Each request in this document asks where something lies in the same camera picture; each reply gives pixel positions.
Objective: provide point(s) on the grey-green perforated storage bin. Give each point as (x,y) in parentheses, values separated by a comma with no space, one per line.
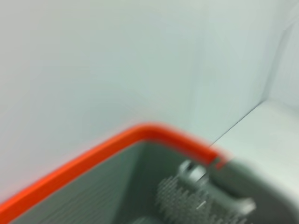
(105,186)

